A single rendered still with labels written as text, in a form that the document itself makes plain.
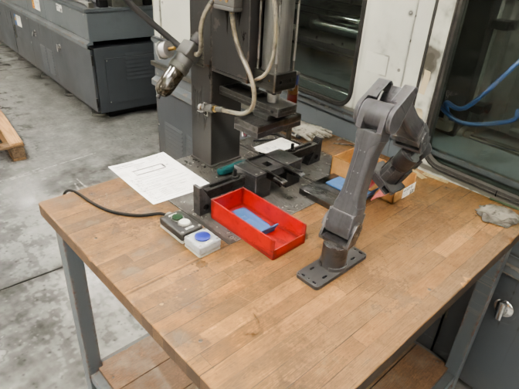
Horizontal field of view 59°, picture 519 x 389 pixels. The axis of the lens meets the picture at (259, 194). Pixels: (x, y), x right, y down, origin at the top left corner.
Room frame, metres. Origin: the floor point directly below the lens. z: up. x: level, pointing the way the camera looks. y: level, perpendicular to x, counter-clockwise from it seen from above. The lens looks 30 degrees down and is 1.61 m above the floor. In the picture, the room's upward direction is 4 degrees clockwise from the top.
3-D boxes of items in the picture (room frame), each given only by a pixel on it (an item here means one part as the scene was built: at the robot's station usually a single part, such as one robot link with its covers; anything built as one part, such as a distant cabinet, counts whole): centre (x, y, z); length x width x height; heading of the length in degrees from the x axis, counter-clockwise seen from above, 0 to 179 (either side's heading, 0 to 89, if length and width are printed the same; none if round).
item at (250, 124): (1.33, 0.04, 1.22); 0.26 x 0.18 x 0.30; 45
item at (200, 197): (1.12, 0.15, 0.95); 0.06 x 0.03 x 0.09; 135
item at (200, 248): (0.94, 0.14, 0.90); 0.07 x 0.07 x 0.06; 45
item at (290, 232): (1.04, 0.00, 0.93); 0.25 x 0.12 x 0.06; 45
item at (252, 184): (1.29, -0.02, 0.94); 0.20 x 0.10 x 0.07; 135
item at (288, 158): (1.29, -0.02, 0.98); 0.20 x 0.10 x 0.01; 135
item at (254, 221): (1.06, 0.02, 0.92); 0.15 x 0.07 x 0.03; 41
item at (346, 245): (0.91, -0.19, 1.00); 0.09 x 0.06 x 0.06; 51
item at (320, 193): (1.26, -0.24, 0.91); 0.17 x 0.16 x 0.02; 135
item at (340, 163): (1.36, -0.37, 0.93); 0.25 x 0.13 x 0.08; 45
